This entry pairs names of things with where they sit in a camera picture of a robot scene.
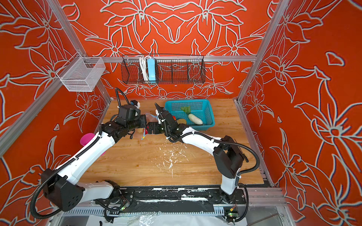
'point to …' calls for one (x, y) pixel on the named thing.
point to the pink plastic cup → (86, 138)
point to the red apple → (146, 132)
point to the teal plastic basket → (201, 108)
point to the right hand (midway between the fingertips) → (148, 126)
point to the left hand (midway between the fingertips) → (145, 116)
